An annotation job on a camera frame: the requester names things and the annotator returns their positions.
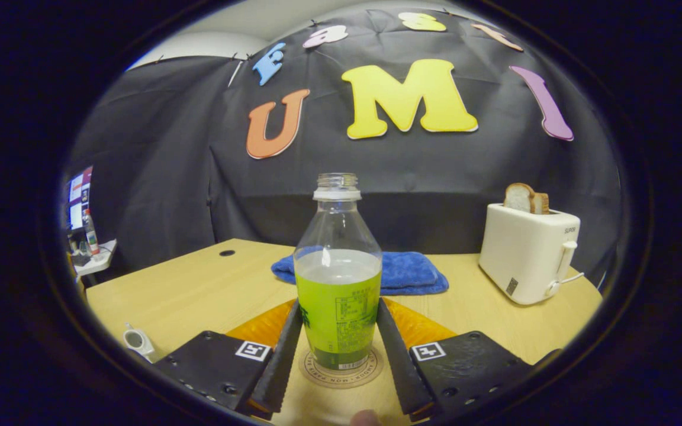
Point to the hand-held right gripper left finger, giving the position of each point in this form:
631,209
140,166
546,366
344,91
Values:
279,367

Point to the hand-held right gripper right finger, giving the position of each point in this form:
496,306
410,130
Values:
397,367

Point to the round printed coaster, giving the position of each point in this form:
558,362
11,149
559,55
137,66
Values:
341,378

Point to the green label water bottle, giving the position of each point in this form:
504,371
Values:
338,307

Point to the white teacup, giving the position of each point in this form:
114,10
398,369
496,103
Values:
140,343

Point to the red cap plastic bottle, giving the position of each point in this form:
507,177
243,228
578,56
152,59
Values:
91,236

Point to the blue towel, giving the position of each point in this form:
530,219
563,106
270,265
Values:
409,272

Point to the white toaster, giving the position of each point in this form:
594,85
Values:
521,251

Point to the black backdrop cloth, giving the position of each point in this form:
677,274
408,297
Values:
424,183

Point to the white side desk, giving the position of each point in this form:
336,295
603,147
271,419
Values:
101,260

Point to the bread slice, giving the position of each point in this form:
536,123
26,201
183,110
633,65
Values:
518,198
541,204

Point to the computer monitor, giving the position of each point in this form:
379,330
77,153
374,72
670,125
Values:
79,198

